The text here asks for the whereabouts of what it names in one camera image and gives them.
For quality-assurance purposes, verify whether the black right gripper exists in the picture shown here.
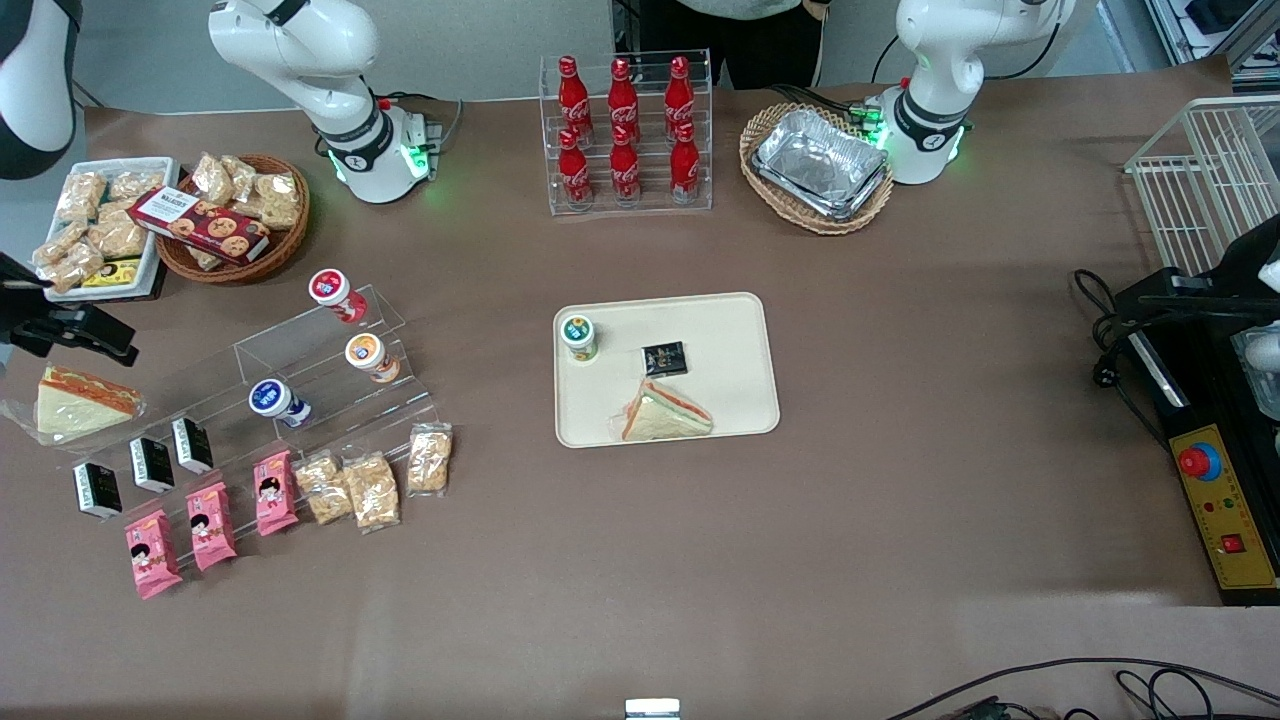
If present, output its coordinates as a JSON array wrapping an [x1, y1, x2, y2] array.
[[0, 252, 140, 368]]

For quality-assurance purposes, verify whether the green-lid gum bottle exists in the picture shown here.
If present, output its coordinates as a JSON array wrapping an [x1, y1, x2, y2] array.
[[559, 314, 601, 364]]

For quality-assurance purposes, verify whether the blue-lid gum bottle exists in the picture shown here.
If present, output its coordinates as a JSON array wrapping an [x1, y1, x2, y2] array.
[[248, 379, 313, 430]]

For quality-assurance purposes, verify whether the red-lid gum bottle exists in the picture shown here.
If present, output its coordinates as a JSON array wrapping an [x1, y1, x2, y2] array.
[[308, 268, 370, 326]]

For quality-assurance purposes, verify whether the orange-lid gum bottle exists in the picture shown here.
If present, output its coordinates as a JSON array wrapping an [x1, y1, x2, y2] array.
[[345, 333, 403, 386]]

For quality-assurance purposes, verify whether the beige plastic tray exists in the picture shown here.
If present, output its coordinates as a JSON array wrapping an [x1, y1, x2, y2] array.
[[553, 291, 781, 450]]

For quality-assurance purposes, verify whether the yellow snack packet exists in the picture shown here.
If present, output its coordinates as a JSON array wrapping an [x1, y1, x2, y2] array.
[[82, 258, 142, 290]]

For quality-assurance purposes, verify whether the wrapped triangle sandwich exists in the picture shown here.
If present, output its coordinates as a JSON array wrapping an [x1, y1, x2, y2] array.
[[609, 377, 716, 445], [0, 363, 150, 447]]

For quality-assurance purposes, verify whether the small black carton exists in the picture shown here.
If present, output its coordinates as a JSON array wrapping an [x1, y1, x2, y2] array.
[[129, 437, 177, 495], [171, 416, 216, 476], [73, 461, 124, 520]]

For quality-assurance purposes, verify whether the red cookie box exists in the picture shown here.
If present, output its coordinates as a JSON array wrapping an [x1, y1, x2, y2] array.
[[128, 186, 272, 266]]

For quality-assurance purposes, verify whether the white plastic bin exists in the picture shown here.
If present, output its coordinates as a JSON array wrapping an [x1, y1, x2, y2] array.
[[30, 157, 182, 304]]

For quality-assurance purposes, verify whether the dark brown wicker basket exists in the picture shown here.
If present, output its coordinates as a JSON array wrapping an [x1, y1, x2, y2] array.
[[155, 153, 312, 287]]

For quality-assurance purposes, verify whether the pink snack packet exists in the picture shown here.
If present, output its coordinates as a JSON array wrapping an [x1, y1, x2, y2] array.
[[124, 508, 185, 601], [186, 481, 240, 573], [253, 449, 301, 538]]

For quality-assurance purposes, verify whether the clear acrylic tiered stand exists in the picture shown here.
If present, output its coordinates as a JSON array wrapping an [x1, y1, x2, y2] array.
[[60, 283, 439, 531]]

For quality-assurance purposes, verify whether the red cola bottle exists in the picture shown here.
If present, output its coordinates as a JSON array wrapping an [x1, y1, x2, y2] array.
[[609, 125, 643, 207], [557, 55, 592, 141], [664, 55, 696, 133], [669, 122, 702, 205], [607, 57, 642, 139], [557, 128, 594, 210]]

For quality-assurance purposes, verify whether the clear acrylic bottle rack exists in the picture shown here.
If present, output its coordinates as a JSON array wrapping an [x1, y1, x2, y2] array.
[[539, 49, 715, 217]]

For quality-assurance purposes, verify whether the light tan wicker basket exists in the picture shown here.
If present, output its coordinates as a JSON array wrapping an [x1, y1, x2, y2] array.
[[739, 102, 896, 237]]

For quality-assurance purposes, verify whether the person in grey shirt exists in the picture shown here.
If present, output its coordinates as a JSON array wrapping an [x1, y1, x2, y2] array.
[[612, 0, 833, 90]]

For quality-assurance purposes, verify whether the aluminium foil container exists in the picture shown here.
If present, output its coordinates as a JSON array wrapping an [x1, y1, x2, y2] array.
[[751, 108, 892, 222]]

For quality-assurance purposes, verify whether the red emergency stop button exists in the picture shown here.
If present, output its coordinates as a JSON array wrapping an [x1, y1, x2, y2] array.
[[1178, 443, 1224, 484]]

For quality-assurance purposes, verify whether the black control box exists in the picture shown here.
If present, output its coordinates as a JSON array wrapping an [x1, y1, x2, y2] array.
[[1114, 265, 1280, 607]]

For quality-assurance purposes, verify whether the black angled device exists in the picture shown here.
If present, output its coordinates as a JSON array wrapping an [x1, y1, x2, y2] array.
[[1138, 213, 1280, 321]]

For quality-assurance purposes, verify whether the black power cable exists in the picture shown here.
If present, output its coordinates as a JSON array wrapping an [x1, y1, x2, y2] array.
[[1072, 268, 1173, 449]]

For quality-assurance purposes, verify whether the white wire rack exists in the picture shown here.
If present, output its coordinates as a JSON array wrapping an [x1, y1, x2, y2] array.
[[1124, 95, 1280, 278]]

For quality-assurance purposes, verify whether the black floor cable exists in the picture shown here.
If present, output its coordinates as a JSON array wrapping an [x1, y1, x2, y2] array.
[[884, 656, 1280, 720]]

